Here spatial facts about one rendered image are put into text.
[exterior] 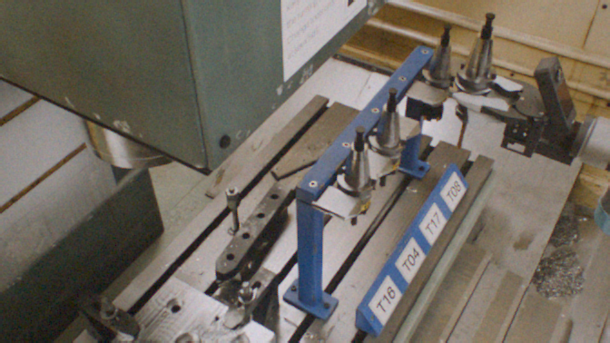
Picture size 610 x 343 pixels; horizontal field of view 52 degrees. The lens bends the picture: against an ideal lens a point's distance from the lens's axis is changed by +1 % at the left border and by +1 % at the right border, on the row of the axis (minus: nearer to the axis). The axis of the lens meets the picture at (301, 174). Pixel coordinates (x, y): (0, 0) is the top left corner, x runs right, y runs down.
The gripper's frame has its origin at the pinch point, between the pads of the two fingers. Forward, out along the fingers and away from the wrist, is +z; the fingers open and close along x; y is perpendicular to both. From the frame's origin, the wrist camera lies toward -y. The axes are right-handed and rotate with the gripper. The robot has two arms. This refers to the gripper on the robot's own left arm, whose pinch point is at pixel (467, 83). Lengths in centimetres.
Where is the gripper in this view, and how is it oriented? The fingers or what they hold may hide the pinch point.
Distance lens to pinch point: 108.6
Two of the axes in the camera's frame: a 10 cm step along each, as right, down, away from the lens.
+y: -0.1, 7.1, 7.1
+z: -8.5, -3.9, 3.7
